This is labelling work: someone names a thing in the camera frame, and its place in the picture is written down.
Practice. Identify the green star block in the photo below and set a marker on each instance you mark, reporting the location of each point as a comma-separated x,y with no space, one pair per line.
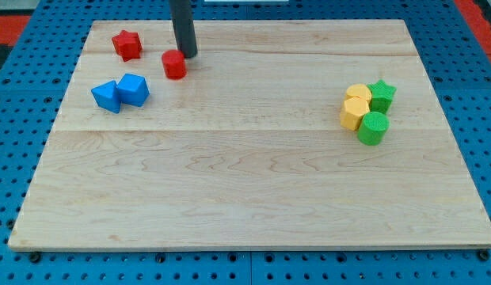
382,95

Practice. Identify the red star block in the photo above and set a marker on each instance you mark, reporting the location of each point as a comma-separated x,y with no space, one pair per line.
127,45

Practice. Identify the light wooden board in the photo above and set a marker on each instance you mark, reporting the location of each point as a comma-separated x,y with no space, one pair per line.
246,152

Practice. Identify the red cylinder block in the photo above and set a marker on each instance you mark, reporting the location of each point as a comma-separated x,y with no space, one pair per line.
173,62

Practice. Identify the yellow hexagon block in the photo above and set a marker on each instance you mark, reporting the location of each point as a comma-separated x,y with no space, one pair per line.
352,112

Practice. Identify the blue cube block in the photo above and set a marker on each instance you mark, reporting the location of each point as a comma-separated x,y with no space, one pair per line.
133,90

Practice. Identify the yellow heart block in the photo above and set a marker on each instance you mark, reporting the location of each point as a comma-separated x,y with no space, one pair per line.
358,90

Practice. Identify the green cylinder block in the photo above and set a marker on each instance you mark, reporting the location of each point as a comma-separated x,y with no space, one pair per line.
372,129

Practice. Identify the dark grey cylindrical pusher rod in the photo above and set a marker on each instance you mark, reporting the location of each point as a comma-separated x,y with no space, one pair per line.
183,27

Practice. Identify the blue triangular block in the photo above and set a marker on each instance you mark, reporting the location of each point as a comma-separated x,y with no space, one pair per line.
107,96

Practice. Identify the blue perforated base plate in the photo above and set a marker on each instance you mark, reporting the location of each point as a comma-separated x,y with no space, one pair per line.
34,79

